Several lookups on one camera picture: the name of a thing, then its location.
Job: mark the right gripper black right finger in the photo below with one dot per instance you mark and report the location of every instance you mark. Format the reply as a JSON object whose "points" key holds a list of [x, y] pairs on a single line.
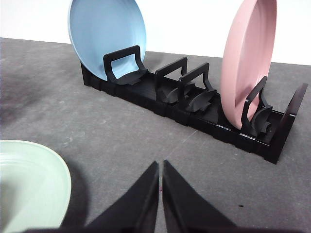
{"points": [[187, 211]]}

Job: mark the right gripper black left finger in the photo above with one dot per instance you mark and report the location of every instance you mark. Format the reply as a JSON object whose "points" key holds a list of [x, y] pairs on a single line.
{"points": [[134, 212]]}

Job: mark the green plate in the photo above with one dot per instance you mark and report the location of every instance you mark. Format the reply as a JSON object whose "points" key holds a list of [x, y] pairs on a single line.
{"points": [[35, 186]]}

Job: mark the black plate rack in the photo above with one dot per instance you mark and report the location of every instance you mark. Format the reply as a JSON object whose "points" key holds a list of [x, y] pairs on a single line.
{"points": [[189, 97]]}

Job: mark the pink plate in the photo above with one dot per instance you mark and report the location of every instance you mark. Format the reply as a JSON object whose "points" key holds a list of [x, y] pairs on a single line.
{"points": [[246, 56]]}

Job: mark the blue plate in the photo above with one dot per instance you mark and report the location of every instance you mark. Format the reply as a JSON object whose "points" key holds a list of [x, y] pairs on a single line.
{"points": [[100, 27]]}

